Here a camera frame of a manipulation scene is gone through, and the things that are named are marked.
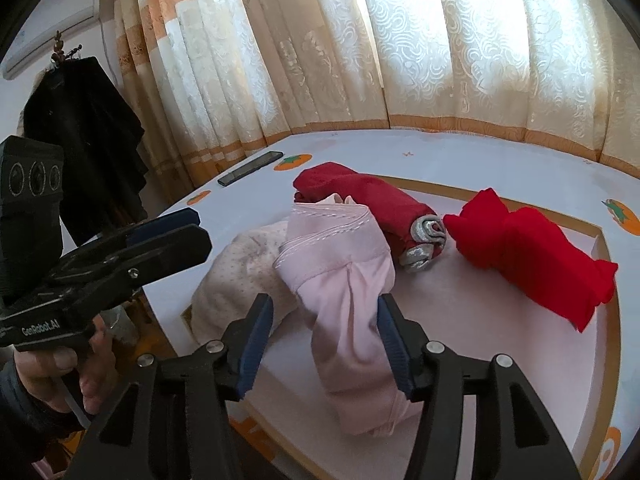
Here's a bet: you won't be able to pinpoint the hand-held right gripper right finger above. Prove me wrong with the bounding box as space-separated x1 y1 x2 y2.
376 294 581 480

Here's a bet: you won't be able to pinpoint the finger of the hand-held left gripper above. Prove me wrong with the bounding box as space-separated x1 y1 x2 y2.
125 208 202 246
65 224 213 293

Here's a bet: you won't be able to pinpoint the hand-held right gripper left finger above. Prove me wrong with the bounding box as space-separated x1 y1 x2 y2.
65 292 276 480

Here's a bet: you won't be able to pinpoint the white dotted underwear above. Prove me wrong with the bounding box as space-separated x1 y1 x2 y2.
190 220 301 347

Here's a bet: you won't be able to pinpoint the light pink underwear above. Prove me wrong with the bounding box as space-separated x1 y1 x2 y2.
272 195 426 437

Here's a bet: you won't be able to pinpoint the dark red underwear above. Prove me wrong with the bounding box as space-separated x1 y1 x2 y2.
293 161 447 274

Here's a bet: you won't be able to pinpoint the bright red underwear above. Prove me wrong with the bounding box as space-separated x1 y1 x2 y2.
443 188 619 334

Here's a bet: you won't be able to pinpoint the person's left forearm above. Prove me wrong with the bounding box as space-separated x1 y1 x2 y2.
0 360 91 480

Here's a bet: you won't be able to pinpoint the person's left hand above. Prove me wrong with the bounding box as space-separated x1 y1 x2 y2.
14 316 121 416

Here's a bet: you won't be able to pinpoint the black smartphone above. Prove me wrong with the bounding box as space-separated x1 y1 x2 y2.
217 151 284 188

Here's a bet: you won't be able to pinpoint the black hanging coat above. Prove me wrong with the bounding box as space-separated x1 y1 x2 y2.
22 55 151 247

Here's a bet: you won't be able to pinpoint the white air conditioner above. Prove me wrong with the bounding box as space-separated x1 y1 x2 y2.
0 0 101 81

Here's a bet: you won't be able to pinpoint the cream and orange curtain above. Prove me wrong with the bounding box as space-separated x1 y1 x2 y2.
112 0 640 191

